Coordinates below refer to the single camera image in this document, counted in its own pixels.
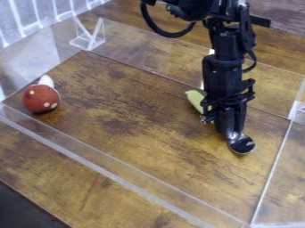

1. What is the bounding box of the clear acrylic triangular bracket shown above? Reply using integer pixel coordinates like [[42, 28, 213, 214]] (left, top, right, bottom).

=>
[[70, 17, 106, 51]]

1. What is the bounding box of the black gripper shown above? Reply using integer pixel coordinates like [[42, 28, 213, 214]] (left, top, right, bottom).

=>
[[201, 54, 256, 139]]

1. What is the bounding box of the black strip on table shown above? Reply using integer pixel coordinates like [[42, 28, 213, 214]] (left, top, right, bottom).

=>
[[251, 15, 272, 28]]

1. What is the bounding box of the green handled metal spoon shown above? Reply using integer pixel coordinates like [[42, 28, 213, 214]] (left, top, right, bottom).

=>
[[186, 90, 256, 154]]

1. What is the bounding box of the black cable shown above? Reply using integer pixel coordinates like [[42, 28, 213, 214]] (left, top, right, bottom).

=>
[[140, 1, 198, 39]]

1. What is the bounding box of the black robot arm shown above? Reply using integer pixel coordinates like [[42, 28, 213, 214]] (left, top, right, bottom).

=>
[[140, 0, 256, 139]]

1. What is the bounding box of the red toy mushroom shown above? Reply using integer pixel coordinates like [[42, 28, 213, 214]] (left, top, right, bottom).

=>
[[23, 75, 61, 113]]

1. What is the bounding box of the clear acrylic enclosure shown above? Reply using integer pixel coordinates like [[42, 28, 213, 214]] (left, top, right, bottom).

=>
[[0, 0, 305, 228]]

